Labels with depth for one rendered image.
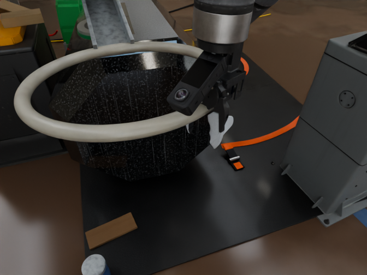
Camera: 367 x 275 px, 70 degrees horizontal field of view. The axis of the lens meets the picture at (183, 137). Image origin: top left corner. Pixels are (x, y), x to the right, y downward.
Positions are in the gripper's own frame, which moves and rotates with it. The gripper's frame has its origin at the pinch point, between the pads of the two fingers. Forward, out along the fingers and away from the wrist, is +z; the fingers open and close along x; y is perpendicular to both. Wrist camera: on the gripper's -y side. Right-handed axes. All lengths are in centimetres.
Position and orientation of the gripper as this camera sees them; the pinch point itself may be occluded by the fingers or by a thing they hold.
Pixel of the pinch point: (200, 137)
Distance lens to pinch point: 54.4
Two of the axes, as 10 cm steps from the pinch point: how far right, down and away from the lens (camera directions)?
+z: -0.5, 7.7, 6.3
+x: -7.2, -4.7, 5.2
